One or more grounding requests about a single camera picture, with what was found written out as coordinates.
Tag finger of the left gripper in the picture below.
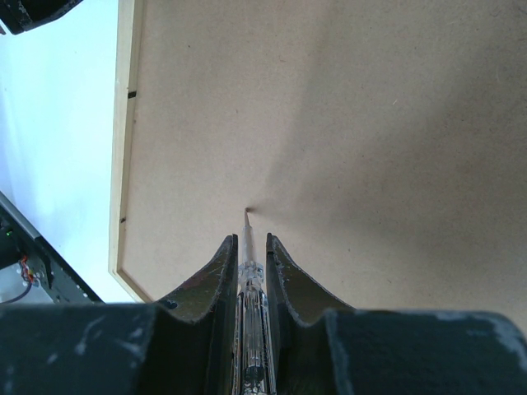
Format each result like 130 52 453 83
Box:
1 0 82 35

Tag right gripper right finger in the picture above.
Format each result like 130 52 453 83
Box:
266 235 526 394

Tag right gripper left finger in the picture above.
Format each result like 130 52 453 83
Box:
1 235 238 394

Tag small metal tool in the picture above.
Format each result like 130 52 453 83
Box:
231 207 276 394

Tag light wooden picture frame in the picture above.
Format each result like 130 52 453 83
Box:
109 1 526 325

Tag aluminium front rail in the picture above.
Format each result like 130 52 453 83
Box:
1 193 43 248

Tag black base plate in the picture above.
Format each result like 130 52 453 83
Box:
1 228 102 304

